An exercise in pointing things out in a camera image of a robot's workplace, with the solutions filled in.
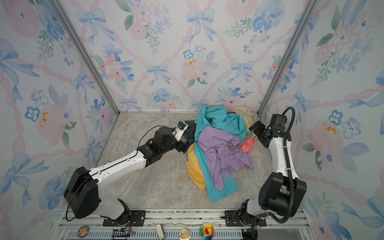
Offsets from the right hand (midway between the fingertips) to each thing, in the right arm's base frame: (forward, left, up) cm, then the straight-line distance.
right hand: (256, 130), depth 84 cm
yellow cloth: (-18, +34, -14) cm, 41 cm away
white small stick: (-47, +50, -16) cm, 70 cm away
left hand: (-5, +39, +3) cm, 39 cm away
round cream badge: (-47, +39, -19) cm, 64 cm away
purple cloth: (-8, +18, -12) cm, 23 cm away
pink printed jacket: (0, +1, -14) cm, 15 cm away
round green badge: (-47, +87, -18) cm, 100 cm away
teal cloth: (+9, +21, +1) cm, 23 cm away
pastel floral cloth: (+24, -3, -12) cm, 27 cm away
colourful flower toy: (-46, +28, -18) cm, 57 cm away
